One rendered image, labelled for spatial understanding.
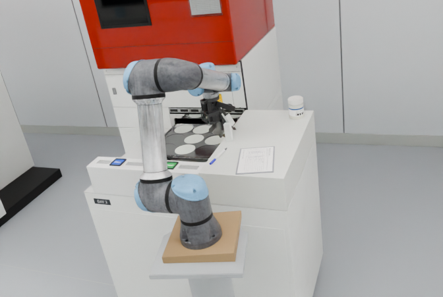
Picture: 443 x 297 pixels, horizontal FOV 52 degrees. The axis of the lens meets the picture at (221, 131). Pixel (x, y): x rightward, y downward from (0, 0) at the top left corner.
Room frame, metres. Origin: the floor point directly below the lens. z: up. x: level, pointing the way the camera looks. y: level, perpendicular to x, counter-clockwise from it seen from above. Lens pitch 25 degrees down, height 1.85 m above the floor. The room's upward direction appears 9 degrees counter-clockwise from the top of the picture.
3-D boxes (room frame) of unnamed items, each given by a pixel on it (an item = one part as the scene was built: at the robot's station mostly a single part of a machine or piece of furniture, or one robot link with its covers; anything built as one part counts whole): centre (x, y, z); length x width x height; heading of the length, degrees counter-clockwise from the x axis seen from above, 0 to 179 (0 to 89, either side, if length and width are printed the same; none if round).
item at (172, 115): (2.22, 0.07, 0.89); 0.44 x 0.02 x 0.10; 66
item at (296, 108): (1.95, -0.36, 1.01); 0.07 x 0.07 x 0.10
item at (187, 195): (1.33, 0.14, 1.01); 0.13 x 0.12 x 0.14; 65
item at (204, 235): (1.32, 0.13, 0.90); 0.15 x 0.15 x 0.10
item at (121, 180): (1.72, 0.35, 0.89); 0.55 x 0.09 x 0.14; 66
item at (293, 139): (1.78, -0.17, 0.89); 0.62 x 0.35 x 0.14; 156
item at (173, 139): (2.03, 0.14, 0.90); 0.34 x 0.34 x 0.01; 66
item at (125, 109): (2.31, 0.22, 1.02); 0.81 x 0.03 x 0.40; 66
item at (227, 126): (1.82, -0.04, 1.03); 0.06 x 0.04 x 0.13; 156
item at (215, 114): (1.91, 0.03, 1.09); 0.09 x 0.08 x 0.12; 119
